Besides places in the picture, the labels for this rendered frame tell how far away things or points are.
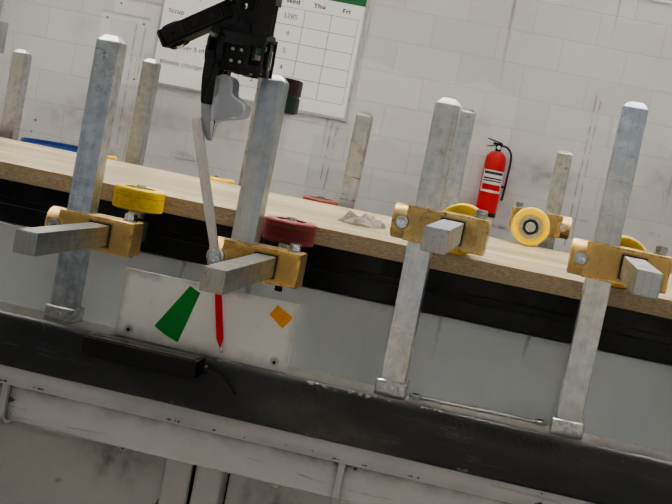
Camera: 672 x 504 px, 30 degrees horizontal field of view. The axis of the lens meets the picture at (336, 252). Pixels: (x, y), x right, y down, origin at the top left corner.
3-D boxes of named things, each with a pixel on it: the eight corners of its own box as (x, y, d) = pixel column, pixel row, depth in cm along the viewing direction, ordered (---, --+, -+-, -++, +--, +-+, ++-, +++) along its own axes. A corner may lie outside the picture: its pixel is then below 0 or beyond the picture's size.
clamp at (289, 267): (295, 289, 178) (301, 255, 177) (204, 270, 180) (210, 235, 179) (302, 286, 183) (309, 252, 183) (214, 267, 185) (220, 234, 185)
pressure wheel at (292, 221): (298, 298, 187) (312, 223, 186) (246, 287, 188) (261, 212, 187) (308, 293, 195) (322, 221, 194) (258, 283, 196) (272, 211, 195)
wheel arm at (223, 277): (222, 302, 151) (229, 267, 150) (195, 296, 151) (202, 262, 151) (294, 275, 193) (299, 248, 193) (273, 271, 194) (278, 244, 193)
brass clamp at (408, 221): (482, 257, 172) (490, 221, 172) (387, 237, 174) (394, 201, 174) (485, 254, 179) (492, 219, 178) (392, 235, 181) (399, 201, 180)
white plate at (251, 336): (285, 373, 178) (298, 305, 177) (113, 334, 182) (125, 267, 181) (286, 372, 179) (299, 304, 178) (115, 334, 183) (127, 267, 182)
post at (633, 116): (576, 447, 173) (650, 103, 169) (550, 441, 174) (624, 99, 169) (575, 442, 177) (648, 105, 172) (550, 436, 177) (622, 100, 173)
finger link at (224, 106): (236, 145, 169) (247, 77, 169) (194, 138, 170) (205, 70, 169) (242, 146, 172) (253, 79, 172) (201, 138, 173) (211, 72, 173)
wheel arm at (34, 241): (34, 263, 156) (40, 230, 156) (9, 258, 157) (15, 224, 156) (144, 246, 199) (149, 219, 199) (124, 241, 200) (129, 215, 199)
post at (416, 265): (393, 435, 177) (461, 100, 173) (369, 430, 178) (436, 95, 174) (396, 431, 181) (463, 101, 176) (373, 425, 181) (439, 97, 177)
